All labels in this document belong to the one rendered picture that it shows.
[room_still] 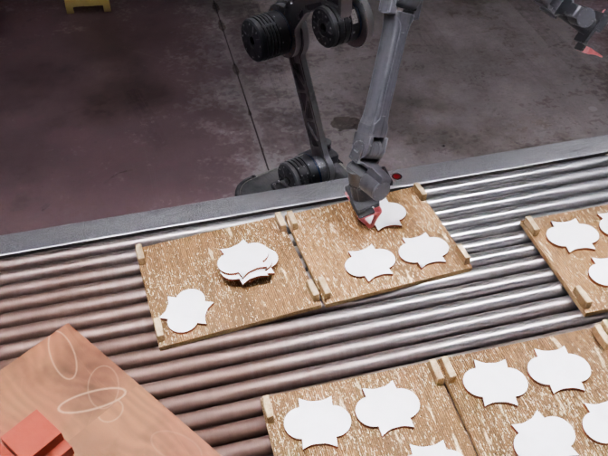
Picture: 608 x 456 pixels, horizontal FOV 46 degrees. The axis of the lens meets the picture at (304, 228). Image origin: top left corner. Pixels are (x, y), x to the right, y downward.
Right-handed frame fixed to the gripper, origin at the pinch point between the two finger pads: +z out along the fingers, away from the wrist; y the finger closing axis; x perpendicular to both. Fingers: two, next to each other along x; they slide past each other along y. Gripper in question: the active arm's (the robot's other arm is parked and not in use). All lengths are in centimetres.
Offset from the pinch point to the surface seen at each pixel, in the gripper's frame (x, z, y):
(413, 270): 4.3, 1.9, 21.9
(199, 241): -45.6, -7.6, -6.5
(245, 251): -34.7, -10.3, 5.6
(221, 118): -22, 95, -194
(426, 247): 11.0, 2.4, 15.9
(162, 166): -60, 87, -162
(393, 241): 3.8, 2.0, 10.0
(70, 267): -80, -12, -10
